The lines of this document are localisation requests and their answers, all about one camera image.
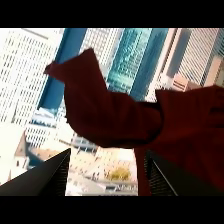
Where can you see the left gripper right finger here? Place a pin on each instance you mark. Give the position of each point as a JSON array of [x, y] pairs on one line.
[[166, 181]]

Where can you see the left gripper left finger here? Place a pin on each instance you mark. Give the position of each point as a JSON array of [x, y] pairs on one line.
[[43, 180]]

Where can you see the dark red garment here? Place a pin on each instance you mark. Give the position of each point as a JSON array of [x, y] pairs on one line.
[[110, 113]]

